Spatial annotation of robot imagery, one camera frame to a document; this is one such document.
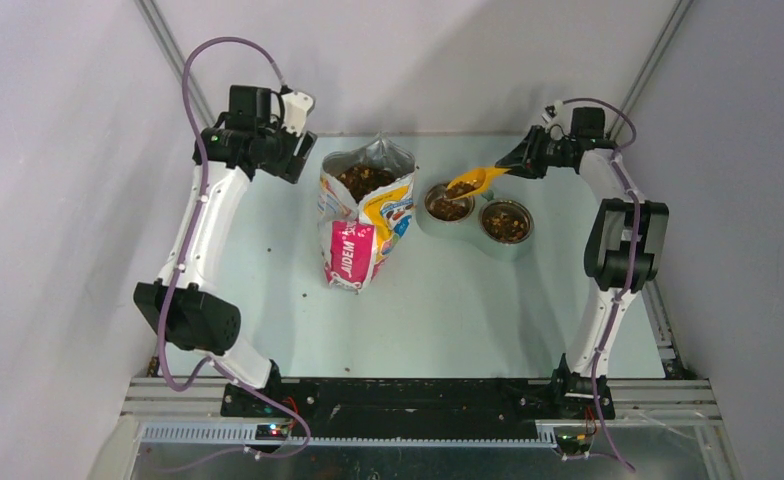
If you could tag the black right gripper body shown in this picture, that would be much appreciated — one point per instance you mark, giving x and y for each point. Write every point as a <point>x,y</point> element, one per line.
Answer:
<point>555,150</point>

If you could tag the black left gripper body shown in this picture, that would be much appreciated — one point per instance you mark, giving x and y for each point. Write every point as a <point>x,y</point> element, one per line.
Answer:
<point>280,148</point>

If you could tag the aluminium frame rail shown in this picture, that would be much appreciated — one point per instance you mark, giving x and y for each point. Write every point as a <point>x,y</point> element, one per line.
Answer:
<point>194,415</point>

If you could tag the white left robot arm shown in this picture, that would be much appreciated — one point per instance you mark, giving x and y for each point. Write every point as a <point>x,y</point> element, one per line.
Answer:
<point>262,130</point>

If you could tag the pet food bag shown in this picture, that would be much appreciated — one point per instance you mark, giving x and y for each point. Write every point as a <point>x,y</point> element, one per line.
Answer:
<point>366,205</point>

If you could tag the yellow plastic scoop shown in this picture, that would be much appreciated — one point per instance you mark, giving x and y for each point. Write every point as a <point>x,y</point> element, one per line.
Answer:
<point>473,182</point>

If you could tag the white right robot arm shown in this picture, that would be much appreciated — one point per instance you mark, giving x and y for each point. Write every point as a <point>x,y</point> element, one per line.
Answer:
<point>625,245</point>

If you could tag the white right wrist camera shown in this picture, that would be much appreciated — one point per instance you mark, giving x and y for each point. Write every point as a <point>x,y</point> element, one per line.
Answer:
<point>551,114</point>

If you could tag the steel bowl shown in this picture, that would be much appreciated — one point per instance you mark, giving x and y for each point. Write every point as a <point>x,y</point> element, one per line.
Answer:
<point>443,209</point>
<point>506,222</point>

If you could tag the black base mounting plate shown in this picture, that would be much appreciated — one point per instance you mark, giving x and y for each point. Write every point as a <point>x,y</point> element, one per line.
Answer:
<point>495,409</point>

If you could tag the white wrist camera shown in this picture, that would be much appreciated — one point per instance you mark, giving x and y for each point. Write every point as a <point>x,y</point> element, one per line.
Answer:
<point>297,108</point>
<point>551,114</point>

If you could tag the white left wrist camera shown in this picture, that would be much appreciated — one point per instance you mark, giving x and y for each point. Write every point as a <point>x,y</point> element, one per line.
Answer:
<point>297,108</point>

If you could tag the left steel bowl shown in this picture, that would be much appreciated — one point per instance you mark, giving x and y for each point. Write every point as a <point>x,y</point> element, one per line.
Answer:
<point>443,209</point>

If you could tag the right steel bowl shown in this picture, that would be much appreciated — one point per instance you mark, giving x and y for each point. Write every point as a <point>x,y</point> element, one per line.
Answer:
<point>506,222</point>

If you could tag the pale green bowl stand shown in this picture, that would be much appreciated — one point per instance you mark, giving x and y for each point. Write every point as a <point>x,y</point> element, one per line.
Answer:
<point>470,231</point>

